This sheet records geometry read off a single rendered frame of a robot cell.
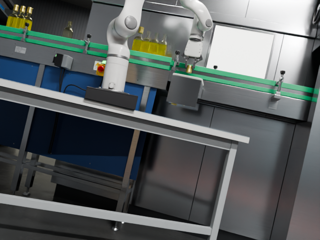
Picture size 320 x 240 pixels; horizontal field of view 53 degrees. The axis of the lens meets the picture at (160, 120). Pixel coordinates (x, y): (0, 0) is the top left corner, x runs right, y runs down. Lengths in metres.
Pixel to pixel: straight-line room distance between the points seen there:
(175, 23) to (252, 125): 0.90
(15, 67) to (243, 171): 1.72
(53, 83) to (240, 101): 1.24
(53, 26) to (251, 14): 7.07
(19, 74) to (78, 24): 6.65
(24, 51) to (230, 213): 1.78
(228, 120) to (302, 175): 0.63
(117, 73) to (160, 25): 0.82
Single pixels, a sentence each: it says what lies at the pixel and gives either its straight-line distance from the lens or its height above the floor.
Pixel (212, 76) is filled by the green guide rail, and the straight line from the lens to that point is 2.13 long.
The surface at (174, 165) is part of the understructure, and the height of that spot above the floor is 0.45.
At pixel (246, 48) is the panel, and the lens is 2.34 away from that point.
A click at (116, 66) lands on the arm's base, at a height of 0.95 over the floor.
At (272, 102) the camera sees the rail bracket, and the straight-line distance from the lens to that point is 2.10.
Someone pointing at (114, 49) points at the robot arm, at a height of 1.03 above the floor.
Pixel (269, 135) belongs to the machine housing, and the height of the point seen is 0.81.
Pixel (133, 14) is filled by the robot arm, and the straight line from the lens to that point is 1.75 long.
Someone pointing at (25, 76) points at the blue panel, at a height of 0.82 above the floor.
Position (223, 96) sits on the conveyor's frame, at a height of 0.97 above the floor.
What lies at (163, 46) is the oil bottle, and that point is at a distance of 2.21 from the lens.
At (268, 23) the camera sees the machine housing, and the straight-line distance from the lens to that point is 2.42.
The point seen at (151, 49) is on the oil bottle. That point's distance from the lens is 2.22.
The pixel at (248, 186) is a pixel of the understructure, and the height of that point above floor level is 0.43.
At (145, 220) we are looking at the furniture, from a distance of 1.81.
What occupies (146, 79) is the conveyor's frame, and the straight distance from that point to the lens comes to 2.05.
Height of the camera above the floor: 0.70
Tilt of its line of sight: 1 degrees up
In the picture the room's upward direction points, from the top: 13 degrees clockwise
